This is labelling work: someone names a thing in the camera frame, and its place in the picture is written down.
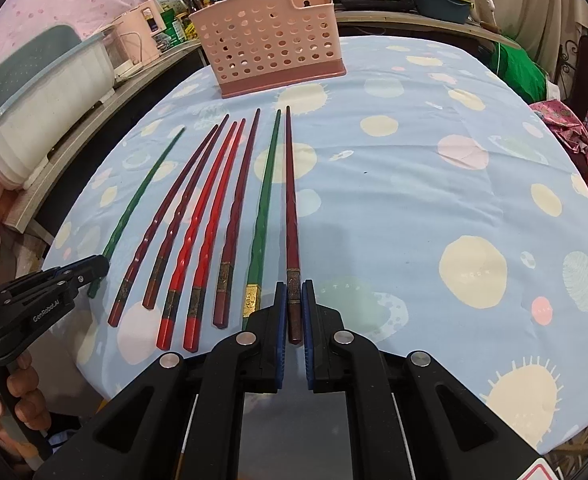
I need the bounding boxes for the green bag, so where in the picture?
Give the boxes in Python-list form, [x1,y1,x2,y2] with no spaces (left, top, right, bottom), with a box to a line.
[488,40,548,103]

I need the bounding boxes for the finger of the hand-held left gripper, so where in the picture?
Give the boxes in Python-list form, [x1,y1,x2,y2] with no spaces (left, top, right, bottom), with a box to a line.
[38,254,109,303]
[49,259,87,274]

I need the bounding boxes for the dark wooden chair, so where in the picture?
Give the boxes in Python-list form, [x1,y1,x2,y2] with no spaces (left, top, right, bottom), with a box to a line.
[556,35,588,116]

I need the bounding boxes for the black induction cooker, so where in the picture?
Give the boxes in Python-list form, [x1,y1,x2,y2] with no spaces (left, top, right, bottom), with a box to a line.
[334,0,419,12]

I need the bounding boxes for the pink perforated utensil basket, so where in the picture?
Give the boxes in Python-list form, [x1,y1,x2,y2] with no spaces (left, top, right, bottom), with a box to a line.
[189,0,347,100]

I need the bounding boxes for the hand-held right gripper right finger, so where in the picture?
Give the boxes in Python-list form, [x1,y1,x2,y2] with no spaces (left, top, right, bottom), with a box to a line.
[300,279,540,480]

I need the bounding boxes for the green chopstick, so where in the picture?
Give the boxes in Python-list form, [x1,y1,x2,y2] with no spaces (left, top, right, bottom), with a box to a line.
[242,109,281,332]
[88,127,185,300]

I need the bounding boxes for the grey-green box lid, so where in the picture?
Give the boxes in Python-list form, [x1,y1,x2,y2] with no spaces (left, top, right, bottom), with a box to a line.
[0,25,82,126]

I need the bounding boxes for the white kitchen appliance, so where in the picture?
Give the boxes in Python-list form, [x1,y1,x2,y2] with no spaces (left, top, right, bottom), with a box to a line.
[105,35,147,85]

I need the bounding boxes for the dark red chopstick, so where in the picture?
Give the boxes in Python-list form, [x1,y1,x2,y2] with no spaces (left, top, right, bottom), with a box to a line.
[285,105,305,345]
[107,114,231,327]
[213,108,261,330]
[142,125,222,311]

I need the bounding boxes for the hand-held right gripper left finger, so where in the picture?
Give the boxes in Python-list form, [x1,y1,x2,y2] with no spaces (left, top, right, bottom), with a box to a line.
[76,281,289,480]

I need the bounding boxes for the person's left hand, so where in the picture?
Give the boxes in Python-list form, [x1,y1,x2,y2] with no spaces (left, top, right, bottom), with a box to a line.
[0,352,52,461]

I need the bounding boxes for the pink floral cloth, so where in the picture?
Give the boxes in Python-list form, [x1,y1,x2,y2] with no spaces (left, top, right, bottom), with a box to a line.
[528,100,588,211]

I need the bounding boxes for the bright red chopstick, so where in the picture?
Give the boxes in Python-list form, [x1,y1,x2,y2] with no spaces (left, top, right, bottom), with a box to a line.
[183,118,247,353]
[156,121,238,352]

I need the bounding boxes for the beige hanging curtain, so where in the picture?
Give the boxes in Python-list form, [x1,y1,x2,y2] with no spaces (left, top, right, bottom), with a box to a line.
[461,0,582,86]

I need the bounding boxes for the pink kitchen appliance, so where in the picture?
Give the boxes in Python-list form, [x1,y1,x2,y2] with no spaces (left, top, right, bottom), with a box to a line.
[109,2,167,68]

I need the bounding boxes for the green food packets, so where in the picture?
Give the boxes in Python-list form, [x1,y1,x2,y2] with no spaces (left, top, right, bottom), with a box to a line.
[156,0,197,51]

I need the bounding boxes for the beige kitchen counter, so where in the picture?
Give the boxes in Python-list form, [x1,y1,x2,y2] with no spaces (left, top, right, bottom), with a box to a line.
[334,7,522,51]

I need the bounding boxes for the light blue dotted tablecloth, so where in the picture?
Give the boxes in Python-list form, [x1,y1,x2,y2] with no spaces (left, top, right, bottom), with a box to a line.
[41,35,588,466]

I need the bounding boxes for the white plastic dish box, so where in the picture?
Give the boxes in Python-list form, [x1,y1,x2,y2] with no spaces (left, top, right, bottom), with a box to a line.
[0,30,117,192]

